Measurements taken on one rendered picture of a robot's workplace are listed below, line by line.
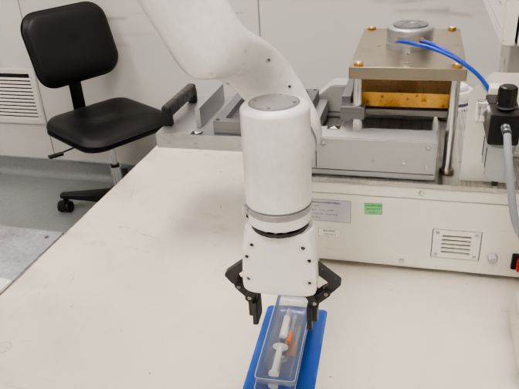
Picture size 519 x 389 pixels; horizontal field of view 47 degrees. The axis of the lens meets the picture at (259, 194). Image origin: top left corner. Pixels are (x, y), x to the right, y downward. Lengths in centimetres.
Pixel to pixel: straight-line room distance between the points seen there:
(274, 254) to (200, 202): 58
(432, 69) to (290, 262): 39
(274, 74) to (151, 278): 50
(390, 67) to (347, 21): 164
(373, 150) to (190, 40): 43
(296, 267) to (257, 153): 17
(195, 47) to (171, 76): 223
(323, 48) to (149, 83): 87
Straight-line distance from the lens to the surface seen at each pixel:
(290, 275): 78
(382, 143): 98
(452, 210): 102
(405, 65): 98
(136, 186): 144
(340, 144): 99
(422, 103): 100
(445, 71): 97
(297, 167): 70
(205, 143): 111
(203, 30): 67
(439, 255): 107
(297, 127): 68
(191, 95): 125
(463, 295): 106
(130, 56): 296
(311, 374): 89
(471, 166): 101
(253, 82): 77
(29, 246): 129
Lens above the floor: 138
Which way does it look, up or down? 28 degrees down
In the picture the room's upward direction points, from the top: 4 degrees counter-clockwise
